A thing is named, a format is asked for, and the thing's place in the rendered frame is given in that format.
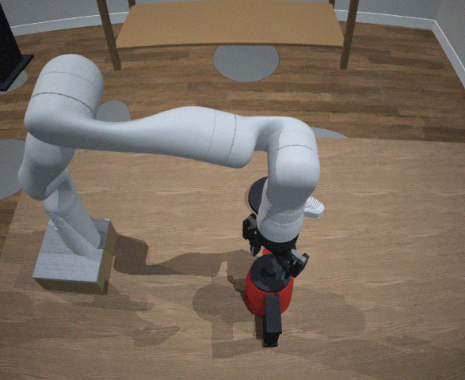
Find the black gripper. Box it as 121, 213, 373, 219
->
242, 213, 309, 279

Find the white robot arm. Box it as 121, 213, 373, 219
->
18, 54, 324, 256

